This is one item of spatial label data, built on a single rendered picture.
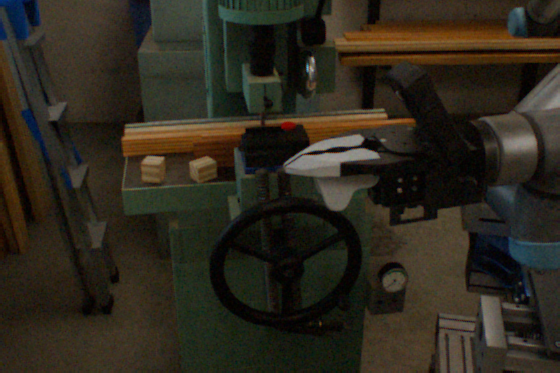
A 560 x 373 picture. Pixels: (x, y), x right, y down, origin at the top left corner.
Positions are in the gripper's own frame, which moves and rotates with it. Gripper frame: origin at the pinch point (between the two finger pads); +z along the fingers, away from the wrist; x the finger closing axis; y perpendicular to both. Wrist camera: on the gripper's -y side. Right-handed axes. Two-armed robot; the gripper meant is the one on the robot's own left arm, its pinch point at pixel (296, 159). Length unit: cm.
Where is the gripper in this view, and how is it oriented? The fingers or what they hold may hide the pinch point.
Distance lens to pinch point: 61.8
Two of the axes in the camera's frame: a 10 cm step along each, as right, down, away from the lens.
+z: -9.8, 1.4, -1.7
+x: -2.1, -4.1, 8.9
